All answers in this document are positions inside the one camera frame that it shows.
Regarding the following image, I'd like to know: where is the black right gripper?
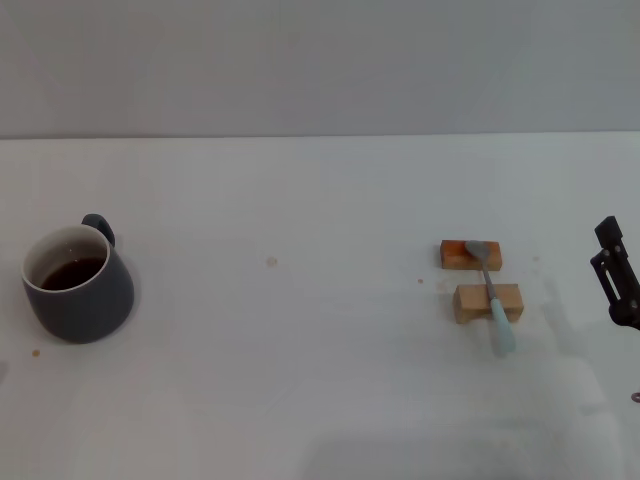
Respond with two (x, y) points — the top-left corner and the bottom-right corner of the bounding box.
(589, 215), (640, 331)

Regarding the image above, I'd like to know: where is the spoon with light blue handle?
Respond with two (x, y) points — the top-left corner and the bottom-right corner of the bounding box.
(464, 239), (518, 357)

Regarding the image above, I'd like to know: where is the dark grey ceramic cup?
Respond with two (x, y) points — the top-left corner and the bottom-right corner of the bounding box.
(20, 213), (135, 345)

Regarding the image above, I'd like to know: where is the plain notched wooden block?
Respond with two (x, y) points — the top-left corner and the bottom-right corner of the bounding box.
(452, 283), (525, 325)

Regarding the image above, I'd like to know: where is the orange stained wooden block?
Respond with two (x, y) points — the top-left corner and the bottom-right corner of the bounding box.
(439, 239), (502, 272)

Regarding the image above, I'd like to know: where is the dark brown coffee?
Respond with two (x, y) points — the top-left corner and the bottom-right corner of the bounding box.
(39, 257), (106, 292)

